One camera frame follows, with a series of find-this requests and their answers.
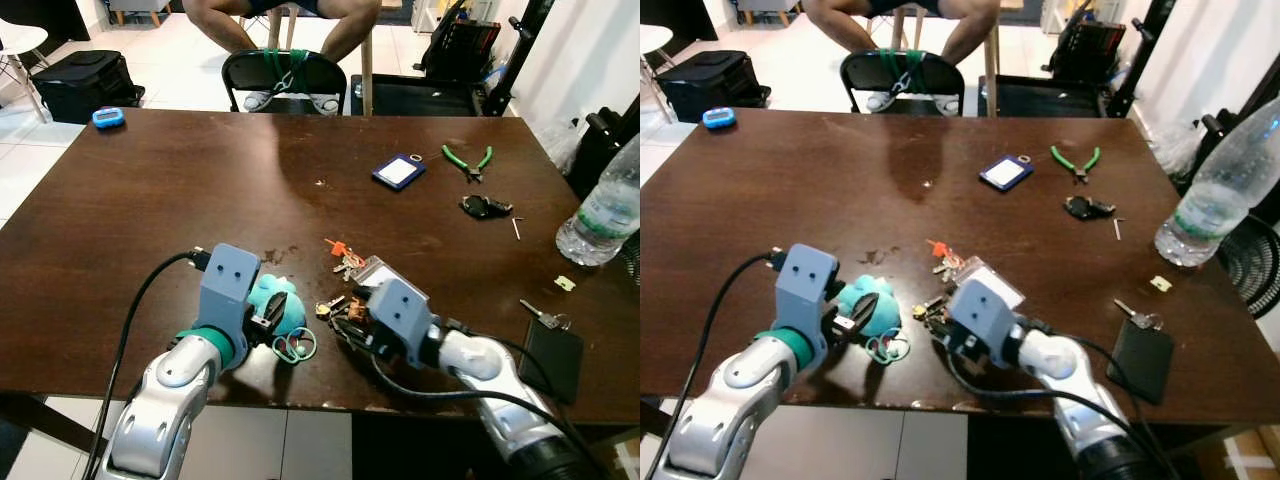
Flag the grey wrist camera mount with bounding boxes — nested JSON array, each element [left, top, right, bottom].
[[775, 243, 839, 366], [945, 280, 1021, 366], [197, 243, 263, 349], [366, 280, 434, 363]]

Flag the black bag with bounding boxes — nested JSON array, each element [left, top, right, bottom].
[[1045, 0, 1126, 86], [418, 0, 501, 83]]

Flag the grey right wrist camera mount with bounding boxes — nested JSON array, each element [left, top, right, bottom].
[[366, 280, 434, 363], [945, 280, 1021, 366]]

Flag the green strap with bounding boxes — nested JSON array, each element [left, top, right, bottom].
[[882, 45, 931, 96], [262, 45, 311, 96]]

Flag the clear plastic water bottle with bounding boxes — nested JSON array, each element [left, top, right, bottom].
[[1153, 95, 1280, 268], [555, 133, 641, 268]]

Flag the black car key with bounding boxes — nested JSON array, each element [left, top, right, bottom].
[[1064, 195, 1117, 221], [459, 195, 514, 221]]

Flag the key bunch with orange tag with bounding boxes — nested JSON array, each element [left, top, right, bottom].
[[925, 238, 969, 283], [323, 237, 369, 283]]

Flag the grey stool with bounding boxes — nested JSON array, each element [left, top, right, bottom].
[[735, 0, 801, 26], [105, 0, 171, 28]]

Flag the black handle frame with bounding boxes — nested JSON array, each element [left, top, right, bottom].
[[1175, 110, 1241, 191], [565, 100, 641, 201]]

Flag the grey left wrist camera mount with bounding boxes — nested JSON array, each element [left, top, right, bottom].
[[197, 243, 263, 349], [775, 243, 839, 366]]

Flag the dark wooden table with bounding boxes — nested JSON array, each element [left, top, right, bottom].
[[0, 108, 641, 426], [640, 108, 1280, 429]]

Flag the black cabinet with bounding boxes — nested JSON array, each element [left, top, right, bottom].
[[0, 0, 91, 46], [640, 0, 716, 46]]

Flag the seated person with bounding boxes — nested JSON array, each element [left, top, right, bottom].
[[803, 0, 1001, 113], [183, 0, 383, 113]]

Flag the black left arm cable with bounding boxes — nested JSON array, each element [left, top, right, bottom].
[[80, 248, 211, 480], [670, 248, 791, 480]]

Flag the wooden stool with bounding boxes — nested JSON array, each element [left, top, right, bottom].
[[265, 0, 376, 116], [890, 0, 999, 116]]

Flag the clear badge holder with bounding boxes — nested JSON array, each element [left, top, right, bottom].
[[356, 255, 406, 293]]

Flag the black slanted pole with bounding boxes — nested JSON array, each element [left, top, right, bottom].
[[1105, 0, 1179, 119], [483, 0, 556, 117]]

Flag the white chair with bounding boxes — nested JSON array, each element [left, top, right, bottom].
[[640, 25, 676, 111], [0, 22, 51, 121]]

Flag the green key ring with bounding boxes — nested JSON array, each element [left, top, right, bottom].
[[865, 332, 911, 363], [272, 328, 319, 364]]

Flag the silver key with ring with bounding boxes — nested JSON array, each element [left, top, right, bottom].
[[1113, 298, 1166, 331], [519, 298, 573, 331]]

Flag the green handled pliers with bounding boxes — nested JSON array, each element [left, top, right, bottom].
[[442, 145, 494, 185], [1050, 145, 1102, 185]]

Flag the flat black case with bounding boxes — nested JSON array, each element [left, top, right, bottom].
[[978, 75, 1111, 118], [349, 73, 491, 117]]

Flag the teal plush keychain toy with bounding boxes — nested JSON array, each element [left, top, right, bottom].
[[247, 272, 308, 338], [835, 275, 901, 336]]

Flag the black folding chair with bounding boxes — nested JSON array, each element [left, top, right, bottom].
[[840, 48, 966, 116], [221, 48, 348, 113]]

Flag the small key bunch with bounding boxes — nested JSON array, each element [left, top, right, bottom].
[[915, 295, 951, 331], [315, 293, 353, 326]]

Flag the blue card holder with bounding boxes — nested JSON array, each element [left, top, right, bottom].
[[371, 153, 427, 193], [979, 153, 1035, 193]]

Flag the black wallet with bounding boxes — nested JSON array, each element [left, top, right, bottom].
[[1106, 320, 1177, 406], [518, 320, 586, 406]]

